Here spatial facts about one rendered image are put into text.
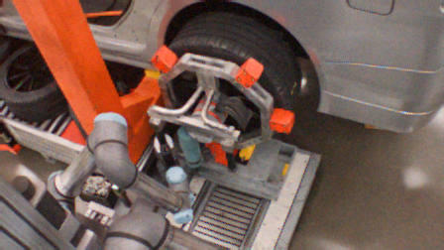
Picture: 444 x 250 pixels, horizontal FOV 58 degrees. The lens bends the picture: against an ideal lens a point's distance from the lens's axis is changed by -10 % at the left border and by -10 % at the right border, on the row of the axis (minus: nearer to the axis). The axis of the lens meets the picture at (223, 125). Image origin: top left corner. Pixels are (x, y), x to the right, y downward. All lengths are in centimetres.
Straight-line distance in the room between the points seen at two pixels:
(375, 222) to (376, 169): 38
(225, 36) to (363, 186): 139
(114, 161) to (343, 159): 179
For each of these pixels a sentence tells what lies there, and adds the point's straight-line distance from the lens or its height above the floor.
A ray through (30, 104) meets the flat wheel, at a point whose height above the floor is 47.
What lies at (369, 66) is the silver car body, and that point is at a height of 112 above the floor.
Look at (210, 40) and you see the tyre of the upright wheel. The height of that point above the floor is 118.
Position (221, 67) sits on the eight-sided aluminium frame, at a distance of 182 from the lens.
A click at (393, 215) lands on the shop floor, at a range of 272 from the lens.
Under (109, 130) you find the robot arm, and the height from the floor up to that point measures 132.
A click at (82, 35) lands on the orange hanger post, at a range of 173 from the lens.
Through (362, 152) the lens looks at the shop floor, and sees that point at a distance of 290.
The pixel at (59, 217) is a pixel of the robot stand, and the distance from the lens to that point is 122.
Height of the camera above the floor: 238
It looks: 52 degrees down
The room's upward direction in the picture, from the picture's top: 11 degrees counter-clockwise
